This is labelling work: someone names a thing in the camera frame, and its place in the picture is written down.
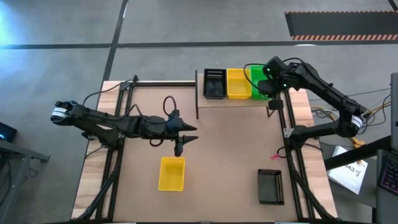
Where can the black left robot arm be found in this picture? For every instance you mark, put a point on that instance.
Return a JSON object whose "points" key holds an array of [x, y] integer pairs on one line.
{"points": [[109, 119]]}

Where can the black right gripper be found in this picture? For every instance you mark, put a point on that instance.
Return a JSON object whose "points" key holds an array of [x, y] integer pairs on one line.
{"points": [[274, 87]]}

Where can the grey side stand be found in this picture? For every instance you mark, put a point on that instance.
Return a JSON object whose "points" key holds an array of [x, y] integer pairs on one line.
{"points": [[18, 151]]}

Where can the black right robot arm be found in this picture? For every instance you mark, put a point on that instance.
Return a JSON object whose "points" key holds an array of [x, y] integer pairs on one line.
{"points": [[326, 90]]}

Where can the black hazard-striped floor mat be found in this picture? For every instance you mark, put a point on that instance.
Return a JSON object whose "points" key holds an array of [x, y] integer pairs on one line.
{"points": [[342, 25]]}

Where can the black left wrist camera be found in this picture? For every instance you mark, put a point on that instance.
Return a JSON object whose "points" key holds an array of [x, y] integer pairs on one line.
{"points": [[178, 149]]}

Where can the yellow plastic basket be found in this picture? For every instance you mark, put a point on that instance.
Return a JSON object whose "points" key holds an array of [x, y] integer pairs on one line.
{"points": [[171, 174], [237, 84]]}

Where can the black diagonal bar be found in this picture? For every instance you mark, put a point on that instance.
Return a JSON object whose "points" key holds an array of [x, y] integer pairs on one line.
{"points": [[357, 153]]}

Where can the black plastic basket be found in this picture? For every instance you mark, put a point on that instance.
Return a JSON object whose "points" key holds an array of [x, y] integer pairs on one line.
{"points": [[214, 88], [269, 188]]}

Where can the black device with blue light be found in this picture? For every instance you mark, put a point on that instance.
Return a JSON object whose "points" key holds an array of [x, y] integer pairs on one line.
{"points": [[7, 132]]}

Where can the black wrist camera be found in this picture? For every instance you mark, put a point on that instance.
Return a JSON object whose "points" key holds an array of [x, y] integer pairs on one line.
{"points": [[275, 104], [178, 149]]}

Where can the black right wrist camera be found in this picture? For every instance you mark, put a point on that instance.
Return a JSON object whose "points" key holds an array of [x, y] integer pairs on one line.
{"points": [[275, 104]]}

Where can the black backlit keyboard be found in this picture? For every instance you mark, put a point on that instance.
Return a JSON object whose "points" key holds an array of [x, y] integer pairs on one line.
{"points": [[390, 174]]}

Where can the green plastic basket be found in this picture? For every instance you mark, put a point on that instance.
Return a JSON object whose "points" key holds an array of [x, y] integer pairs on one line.
{"points": [[255, 74]]}

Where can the white cardboard box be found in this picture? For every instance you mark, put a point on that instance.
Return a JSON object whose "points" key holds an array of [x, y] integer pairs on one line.
{"points": [[346, 177]]}

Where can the grey monitor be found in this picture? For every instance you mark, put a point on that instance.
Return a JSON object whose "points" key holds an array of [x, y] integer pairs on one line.
{"points": [[395, 109]]}

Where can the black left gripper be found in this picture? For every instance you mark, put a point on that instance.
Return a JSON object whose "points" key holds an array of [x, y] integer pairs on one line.
{"points": [[174, 129]]}

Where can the black aluminium table frame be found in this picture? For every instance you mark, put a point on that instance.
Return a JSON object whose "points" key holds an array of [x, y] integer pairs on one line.
{"points": [[161, 83]]}

